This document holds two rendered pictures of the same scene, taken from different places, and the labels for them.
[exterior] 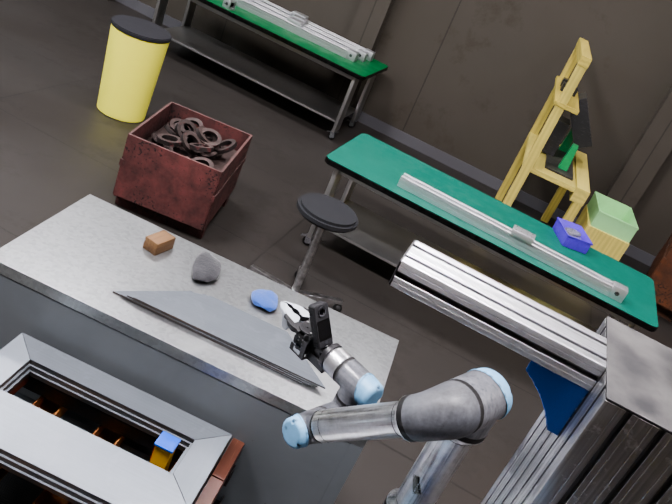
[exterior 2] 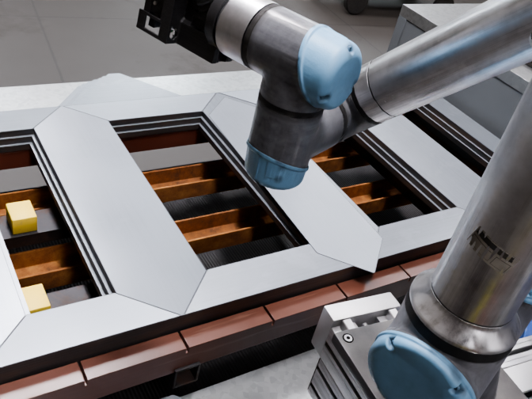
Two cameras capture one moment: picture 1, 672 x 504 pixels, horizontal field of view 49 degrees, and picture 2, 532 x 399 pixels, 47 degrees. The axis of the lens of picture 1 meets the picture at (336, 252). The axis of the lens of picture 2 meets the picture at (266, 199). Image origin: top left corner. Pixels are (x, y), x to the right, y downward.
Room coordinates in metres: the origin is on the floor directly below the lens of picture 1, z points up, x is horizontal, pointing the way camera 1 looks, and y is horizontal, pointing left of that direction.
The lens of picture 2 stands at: (0.09, -0.48, 1.69)
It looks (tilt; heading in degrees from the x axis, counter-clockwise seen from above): 36 degrees down; 48
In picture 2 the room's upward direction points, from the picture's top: 14 degrees clockwise
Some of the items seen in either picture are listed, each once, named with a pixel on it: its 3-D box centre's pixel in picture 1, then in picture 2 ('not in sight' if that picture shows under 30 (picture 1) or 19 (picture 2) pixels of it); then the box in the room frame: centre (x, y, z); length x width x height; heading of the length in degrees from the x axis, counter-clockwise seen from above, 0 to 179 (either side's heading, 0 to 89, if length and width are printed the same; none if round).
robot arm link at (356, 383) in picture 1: (358, 384); not in sight; (1.46, -0.18, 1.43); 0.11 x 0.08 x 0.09; 55
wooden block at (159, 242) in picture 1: (159, 242); not in sight; (2.27, 0.60, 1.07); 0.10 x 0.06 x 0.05; 162
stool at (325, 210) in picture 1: (304, 254); not in sight; (3.99, 0.17, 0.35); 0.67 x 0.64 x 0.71; 167
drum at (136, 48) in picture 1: (131, 70); not in sight; (5.68, 2.13, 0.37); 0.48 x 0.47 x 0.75; 80
